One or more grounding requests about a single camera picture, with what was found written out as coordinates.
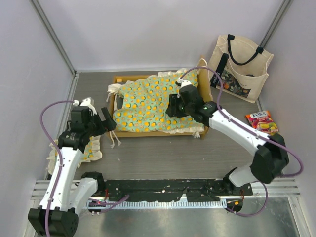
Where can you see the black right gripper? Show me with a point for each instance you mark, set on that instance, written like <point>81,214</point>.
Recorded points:
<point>172,109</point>

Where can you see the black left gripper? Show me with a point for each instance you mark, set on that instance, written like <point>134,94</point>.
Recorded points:
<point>104,126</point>

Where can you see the wooden pet bed frame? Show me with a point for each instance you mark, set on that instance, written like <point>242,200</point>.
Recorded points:
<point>205,98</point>

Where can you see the small lemon print pillow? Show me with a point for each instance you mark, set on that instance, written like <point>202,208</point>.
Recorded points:
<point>91,153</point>

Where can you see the lemon print pet mattress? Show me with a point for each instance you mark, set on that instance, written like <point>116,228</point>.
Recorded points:
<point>153,103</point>

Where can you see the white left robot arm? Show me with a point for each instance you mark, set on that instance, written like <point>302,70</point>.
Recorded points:
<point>58,212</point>

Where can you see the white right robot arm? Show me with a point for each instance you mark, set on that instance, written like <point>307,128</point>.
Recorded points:
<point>269,156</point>

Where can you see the beige canvas tote bag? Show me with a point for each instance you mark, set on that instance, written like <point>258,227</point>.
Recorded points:
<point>242,66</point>

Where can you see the Fox's candy packet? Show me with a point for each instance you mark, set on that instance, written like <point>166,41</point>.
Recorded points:
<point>262,121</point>

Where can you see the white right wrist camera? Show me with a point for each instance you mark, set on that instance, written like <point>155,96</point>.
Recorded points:
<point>182,82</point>

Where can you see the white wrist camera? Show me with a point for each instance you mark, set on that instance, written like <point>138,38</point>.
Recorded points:
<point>182,82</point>
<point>89,102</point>

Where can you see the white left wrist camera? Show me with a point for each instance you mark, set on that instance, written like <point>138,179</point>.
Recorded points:
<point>89,102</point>

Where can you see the aluminium rail with cable duct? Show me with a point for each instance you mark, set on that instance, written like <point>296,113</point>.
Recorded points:
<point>279,188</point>

